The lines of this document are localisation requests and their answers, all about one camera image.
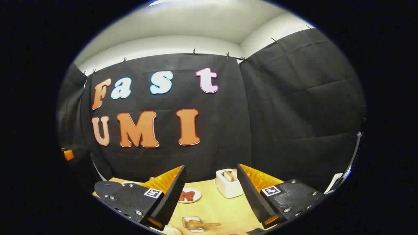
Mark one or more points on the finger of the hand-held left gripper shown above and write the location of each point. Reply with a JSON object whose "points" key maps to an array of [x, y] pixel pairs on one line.
{"points": [[69, 155]]}

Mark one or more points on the dark grey rice cooker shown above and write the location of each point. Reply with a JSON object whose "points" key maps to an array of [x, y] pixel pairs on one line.
{"points": [[107, 188]]}

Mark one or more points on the wooden spoon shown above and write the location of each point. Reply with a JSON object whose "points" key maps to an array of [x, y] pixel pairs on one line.
{"points": [[194, 224]]}

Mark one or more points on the black backdrop cloth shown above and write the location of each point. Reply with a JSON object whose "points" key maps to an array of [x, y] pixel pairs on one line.
{"points": [[228, 130]]}

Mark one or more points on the black table clamp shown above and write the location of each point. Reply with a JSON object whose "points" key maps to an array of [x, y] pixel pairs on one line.
{"points": [[256, 231]]}

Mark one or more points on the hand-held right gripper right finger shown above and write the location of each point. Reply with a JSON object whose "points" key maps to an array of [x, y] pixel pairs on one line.
{"points": [[253, 195]]}

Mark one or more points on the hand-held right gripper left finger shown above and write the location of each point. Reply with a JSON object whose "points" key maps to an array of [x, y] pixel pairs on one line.
{"points": [[169, 195]]}

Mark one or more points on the red meat piece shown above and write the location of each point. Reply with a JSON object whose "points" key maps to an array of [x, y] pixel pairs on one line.
{"points": [[190, 195], [182, 196]]}

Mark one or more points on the white toaster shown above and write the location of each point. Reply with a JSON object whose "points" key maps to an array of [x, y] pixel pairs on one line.
{"points": [[228, 190]]}

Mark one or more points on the white round plate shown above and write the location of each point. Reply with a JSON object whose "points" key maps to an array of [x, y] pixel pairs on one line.
{"points": [[198, 195]]}

